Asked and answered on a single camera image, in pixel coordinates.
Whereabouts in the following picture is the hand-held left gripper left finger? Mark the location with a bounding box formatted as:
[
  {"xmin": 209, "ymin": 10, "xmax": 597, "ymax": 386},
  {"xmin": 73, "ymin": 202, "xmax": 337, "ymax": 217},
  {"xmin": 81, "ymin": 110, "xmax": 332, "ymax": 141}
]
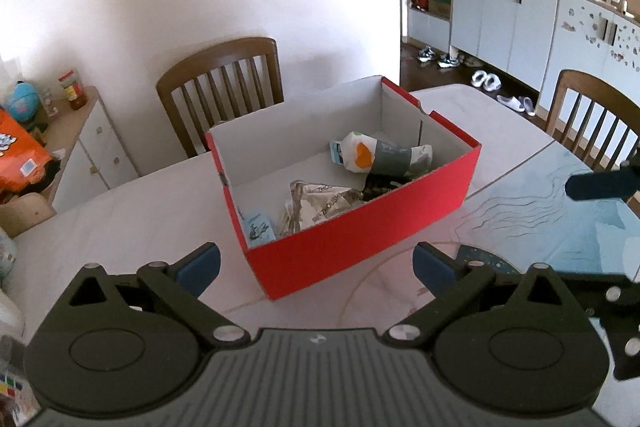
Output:
[{"xmin": 67, "ymin": 242, "xmax": 251, "ymax": 349}]

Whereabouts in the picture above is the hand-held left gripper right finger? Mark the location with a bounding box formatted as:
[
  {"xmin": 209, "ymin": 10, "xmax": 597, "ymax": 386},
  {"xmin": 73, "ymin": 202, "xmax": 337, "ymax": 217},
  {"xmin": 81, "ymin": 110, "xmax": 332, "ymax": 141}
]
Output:
[{"xmin": 384, "ymin": 243, "xmax": 571, "ymax": 349}]

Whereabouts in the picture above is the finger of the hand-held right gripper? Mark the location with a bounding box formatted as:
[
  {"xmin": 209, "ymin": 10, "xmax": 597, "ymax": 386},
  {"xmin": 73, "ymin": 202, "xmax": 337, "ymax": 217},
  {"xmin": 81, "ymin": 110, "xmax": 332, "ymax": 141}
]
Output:
[
  {"xmin": 556, "ymin": 272, "xmax": 640, "ymax": 383},
  {"xmin": 566, "ymin": 159, "xmax": 640, "ymax": 202}
]

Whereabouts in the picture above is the light blue carton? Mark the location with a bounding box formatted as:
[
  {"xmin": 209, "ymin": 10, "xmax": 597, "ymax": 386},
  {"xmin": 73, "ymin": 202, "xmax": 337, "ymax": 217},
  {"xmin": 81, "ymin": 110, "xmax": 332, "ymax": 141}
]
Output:
[{"xmin": 244, "ymin": 209, "xmax": 277, "ymax": 249}]

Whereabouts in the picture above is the red cardboard box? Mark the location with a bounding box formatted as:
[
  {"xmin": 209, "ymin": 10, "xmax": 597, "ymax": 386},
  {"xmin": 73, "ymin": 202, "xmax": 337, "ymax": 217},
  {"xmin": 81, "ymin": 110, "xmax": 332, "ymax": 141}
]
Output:
[{"xmin": 204, "ymin": 76, "xmax": 483, "ymax": 302}]

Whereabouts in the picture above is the silver foil packet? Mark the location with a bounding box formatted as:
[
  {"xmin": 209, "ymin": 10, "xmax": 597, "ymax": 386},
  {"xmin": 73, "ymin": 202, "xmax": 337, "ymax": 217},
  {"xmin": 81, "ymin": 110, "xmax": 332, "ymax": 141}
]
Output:
[{"xmin": 277, "ymin": 179, "xmax": 368, "ymax": 235}]

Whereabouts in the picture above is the white plastic bag with label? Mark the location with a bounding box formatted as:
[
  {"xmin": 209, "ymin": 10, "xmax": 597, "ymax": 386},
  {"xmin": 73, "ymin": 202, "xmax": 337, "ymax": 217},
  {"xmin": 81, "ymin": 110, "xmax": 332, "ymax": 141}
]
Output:
[{"xmin": 329, "ymin": 131, "xmax": 433, "ymax": 175}]

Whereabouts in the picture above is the white marble desktop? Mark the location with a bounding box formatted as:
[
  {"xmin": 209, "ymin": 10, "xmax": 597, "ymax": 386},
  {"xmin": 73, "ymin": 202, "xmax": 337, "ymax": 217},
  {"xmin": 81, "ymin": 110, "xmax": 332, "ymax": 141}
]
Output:
[{"xmin": 10, "ymin": 82, "xmax": 640, "ymax": 427}]

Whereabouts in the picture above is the dark green packet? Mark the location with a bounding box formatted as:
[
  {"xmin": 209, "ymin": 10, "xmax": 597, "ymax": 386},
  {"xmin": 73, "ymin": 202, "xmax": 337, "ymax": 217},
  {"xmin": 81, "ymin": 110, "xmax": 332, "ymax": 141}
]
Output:
[{"xmin": 362, "ymin": 174, "xmax": 401, "ymax": 200}]

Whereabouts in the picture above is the dark wooden slatted chair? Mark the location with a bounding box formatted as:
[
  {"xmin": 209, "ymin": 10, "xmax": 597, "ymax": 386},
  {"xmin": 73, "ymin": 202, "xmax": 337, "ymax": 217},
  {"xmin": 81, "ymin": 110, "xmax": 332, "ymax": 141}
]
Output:
[
  {"xmin": 544, "ymin": 69, "xmax": 640, "ymax": 172},
  {"xmin": 156, "ymin": 37, "xmax": 285, "ymax": 158}
]

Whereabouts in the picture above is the white sideboard cabinet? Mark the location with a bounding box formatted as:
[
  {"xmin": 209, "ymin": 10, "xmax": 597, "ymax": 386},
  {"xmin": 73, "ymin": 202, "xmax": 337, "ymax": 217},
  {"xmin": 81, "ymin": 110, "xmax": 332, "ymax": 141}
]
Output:
[{"xmin": 42, "ymin": 86, "xmax": 140, "ymax": 214}]

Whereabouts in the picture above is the light wooden chair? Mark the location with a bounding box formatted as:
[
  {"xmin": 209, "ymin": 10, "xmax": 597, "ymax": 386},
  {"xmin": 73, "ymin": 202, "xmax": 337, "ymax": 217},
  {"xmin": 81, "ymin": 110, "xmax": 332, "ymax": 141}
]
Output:
[{"xmin": 0, "ymin": 192, "xmax": 56, "ymax": 238}]

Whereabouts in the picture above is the printed white container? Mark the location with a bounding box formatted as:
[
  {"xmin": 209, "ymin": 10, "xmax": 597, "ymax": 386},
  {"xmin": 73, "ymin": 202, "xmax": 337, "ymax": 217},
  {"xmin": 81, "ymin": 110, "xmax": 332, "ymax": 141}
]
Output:
[{"xmin": 0, "ymin": 227, "xmax": 18, "ymax": 280}]

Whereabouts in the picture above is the crumpled white plastic bag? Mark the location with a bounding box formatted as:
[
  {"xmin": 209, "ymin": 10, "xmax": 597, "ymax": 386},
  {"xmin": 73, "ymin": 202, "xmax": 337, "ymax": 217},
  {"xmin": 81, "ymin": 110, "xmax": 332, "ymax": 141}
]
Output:
[{"xmin": 0, "ymin": 292, "xmax": 26, "ymax": 338}]

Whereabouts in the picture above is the orange snack bag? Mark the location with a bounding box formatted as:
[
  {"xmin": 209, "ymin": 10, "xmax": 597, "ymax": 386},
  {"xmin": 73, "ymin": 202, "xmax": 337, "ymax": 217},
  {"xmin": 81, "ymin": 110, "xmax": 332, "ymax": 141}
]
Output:
[{"xmin": 0, "ymin": 107, "xmax": 55, "ymax": 192}]

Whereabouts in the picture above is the red lidded jar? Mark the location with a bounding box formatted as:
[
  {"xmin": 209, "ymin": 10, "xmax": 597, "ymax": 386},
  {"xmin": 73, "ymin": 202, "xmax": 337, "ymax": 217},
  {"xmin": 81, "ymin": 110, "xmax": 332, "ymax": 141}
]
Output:
[{"xmin": 57, "ymin": 69, "xmax": 88, "ymax": 110}]

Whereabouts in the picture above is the blue globe toy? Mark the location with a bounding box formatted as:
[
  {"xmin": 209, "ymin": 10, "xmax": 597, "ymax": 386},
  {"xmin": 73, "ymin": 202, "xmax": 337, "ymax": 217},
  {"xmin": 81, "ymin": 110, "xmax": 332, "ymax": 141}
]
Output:
[{"xmin": 6, "ymin": 81, "xmax": 38, "ymax": 122}]

